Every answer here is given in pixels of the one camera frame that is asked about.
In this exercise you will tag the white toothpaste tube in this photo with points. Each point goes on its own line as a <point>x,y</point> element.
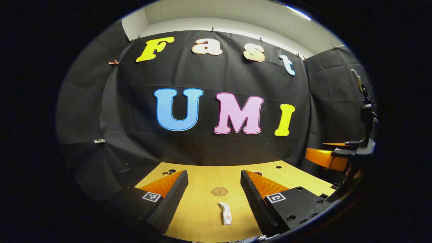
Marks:
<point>225,214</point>

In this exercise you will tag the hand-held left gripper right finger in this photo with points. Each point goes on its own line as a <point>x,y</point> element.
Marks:
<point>253,202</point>

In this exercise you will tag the round cork coaster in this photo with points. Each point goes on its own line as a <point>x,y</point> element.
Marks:
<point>219,191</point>

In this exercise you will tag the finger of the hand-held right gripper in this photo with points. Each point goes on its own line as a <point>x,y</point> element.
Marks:
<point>341,144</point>
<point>325,158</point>

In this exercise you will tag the wooden desktop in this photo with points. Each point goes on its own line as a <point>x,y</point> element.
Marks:
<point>202,209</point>

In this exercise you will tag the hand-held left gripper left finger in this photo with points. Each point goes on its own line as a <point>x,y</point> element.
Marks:
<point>172,202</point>

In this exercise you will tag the ceiling light strip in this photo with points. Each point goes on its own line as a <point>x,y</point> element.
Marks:
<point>298,12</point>

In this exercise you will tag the black backdrop cloth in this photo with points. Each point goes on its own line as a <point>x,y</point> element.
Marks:
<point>202,145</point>

